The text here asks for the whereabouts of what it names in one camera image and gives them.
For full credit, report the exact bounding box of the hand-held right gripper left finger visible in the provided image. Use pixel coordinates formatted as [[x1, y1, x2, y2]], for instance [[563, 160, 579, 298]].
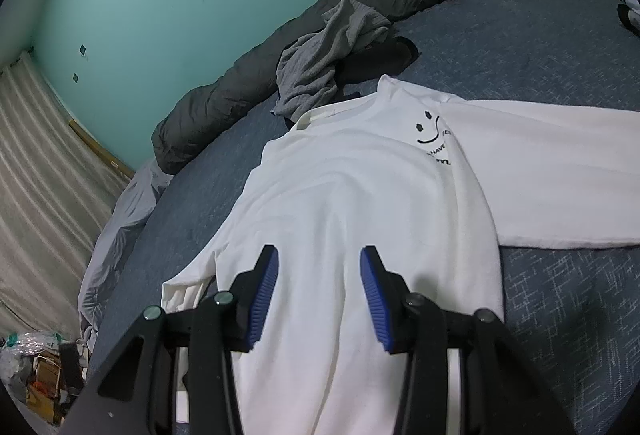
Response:
[[62, 244, 280, 435]]

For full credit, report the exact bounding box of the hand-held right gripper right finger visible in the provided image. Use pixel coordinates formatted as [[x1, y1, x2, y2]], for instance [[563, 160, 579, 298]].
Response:
[[360, 245, 576, 435]]

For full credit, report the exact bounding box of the white long-sleeve shirt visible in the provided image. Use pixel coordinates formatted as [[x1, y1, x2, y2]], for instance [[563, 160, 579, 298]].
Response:
[[161, 75, 640, 435]]

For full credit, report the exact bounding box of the pale lilac sheet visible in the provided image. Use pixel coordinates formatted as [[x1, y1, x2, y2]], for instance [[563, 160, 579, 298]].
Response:
[[77, 158, 173, 351]]

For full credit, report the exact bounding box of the rolled dark grey duvet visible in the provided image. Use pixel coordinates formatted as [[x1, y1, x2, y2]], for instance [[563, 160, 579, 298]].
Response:
[[151, 0, 531, 176]]

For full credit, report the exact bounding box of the wooden strip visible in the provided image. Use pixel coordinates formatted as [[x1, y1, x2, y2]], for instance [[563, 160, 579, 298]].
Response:
[[67, 117, 136, 178]]

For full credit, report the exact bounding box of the crumpled grey garment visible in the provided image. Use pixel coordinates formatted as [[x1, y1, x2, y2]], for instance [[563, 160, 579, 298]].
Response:
[[274, 0, 393, 123]]

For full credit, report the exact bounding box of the cardboard box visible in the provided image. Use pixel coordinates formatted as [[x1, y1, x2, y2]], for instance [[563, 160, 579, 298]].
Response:
[[25, 350, 68, 423]]

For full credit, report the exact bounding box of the striped beige curtain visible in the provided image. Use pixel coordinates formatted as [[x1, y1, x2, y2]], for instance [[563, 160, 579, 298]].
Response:
[[0, 50, 136, 341]]

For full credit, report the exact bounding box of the clear plastic bag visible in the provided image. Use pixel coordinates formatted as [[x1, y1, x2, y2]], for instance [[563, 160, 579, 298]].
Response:
[[0, 329, 63, 396]]

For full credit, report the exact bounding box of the folded black and white garment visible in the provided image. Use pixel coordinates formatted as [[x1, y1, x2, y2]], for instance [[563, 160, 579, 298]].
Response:
[[612, 0, 640, 36]]

